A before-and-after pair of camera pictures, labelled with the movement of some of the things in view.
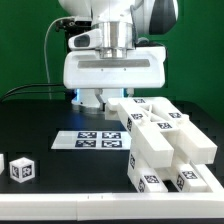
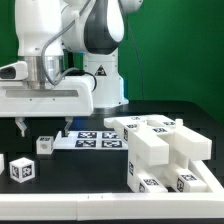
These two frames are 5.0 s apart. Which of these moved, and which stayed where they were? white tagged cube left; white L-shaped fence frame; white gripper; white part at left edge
Moved: white gripper
Stayed: white part at left edge; white tagged cube left; white L-shaped fence frame
